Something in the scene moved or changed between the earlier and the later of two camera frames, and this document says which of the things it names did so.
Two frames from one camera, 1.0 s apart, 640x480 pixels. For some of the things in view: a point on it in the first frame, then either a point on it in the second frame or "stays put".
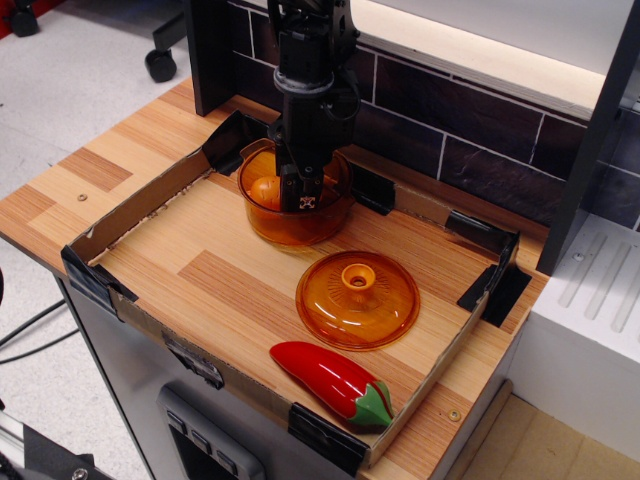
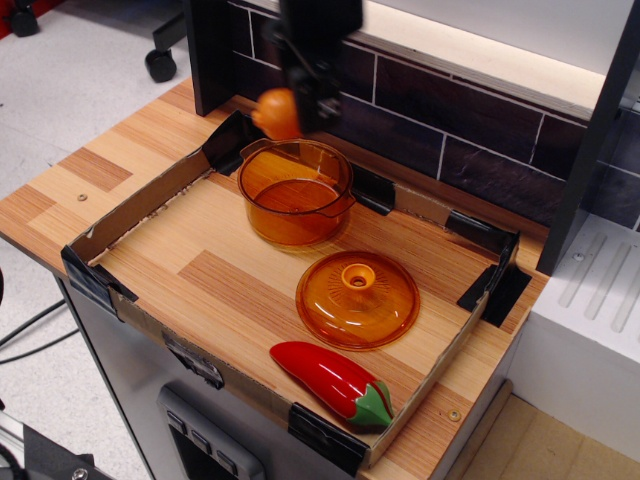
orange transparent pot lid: (358, 301) stays put
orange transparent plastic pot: (307, 228) stays put
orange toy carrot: (266, 192) → (276, 112)
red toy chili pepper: (336, 384) stays put
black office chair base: (160, 63) stays put
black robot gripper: (317, 128) → (311, 34)
